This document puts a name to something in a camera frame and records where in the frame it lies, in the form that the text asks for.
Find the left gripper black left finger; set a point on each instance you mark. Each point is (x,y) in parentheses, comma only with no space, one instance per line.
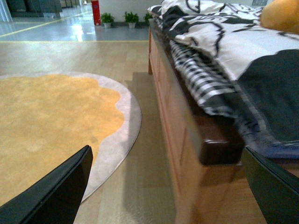
(55,199)

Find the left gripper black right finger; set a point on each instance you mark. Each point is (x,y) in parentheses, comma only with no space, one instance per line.
(275,190)

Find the orange plush toy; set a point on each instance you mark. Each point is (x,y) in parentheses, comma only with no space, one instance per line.
(281,15)

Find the yellow and grey round rug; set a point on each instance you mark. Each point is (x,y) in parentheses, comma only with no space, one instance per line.
(47,118)

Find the black and white duvet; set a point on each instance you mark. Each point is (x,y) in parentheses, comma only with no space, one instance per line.
(234,67)

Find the potted plant in white pot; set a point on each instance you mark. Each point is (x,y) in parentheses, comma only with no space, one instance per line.
(107,19)
(147,17)
(131,19)

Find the wooden bed frame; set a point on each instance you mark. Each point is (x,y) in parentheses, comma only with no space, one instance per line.
(209,182)

